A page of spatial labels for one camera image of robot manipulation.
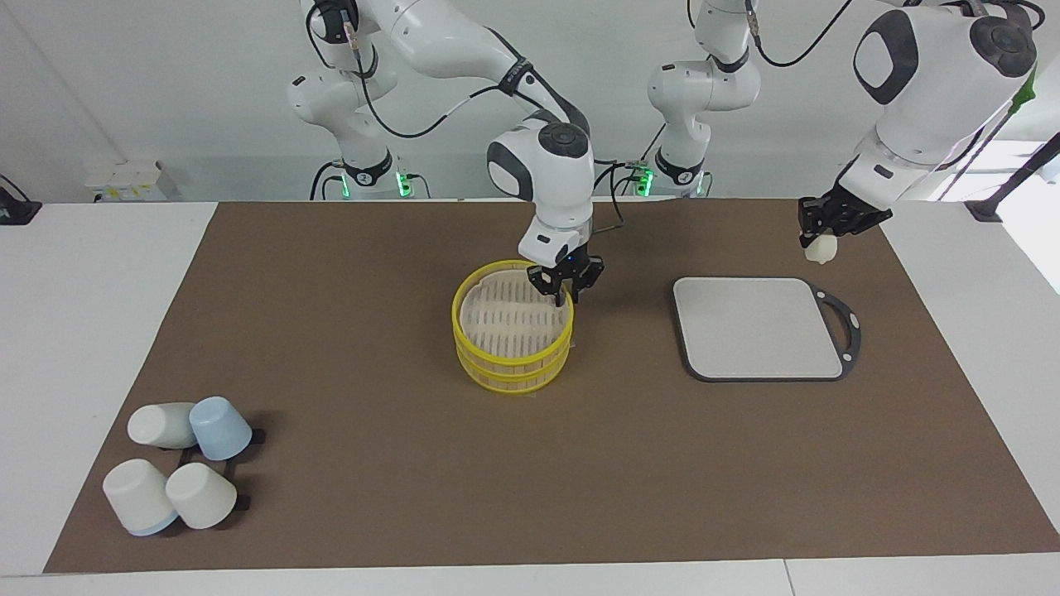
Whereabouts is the black table clamp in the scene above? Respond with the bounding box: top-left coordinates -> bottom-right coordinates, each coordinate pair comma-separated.
0,175 -> 42,226

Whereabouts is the black stand with clamp base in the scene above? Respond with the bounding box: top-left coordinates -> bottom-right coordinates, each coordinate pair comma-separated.
965,131 -> 1060,223

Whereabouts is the grey cutting board with handle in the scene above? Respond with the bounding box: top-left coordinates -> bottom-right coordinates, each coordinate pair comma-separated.
672,276 -> 862,383

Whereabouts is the thin pole with green tip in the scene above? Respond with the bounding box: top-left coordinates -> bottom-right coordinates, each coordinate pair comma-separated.
936,70 -> 1038,202

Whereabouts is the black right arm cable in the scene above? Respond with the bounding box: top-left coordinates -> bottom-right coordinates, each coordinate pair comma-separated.
306,0 -> 627,241

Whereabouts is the light blue plastic cup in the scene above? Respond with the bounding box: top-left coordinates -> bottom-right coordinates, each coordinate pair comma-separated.
189,397 -> 253,461

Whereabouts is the brown table mat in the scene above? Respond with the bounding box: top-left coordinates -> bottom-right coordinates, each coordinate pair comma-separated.
43,199 -> 1060,574

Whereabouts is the yellow round steamer basket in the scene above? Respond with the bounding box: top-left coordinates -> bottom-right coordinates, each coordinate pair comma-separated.
451,259 -> 575,395

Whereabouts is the white box with yellow label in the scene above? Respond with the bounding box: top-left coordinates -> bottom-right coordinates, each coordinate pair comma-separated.
83,160 -> 180,203

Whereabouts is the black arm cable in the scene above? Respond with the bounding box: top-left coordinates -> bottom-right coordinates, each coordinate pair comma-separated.
741,0 -> 1046,171
306,0 -> 627,241

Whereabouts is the white plastic cup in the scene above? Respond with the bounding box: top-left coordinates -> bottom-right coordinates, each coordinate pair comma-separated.
165,462 -> 239,530
128,402 -> 198,449
103,459 -> 180,537

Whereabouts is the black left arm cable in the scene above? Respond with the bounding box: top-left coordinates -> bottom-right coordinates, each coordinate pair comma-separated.
741,0 -> 1046,171

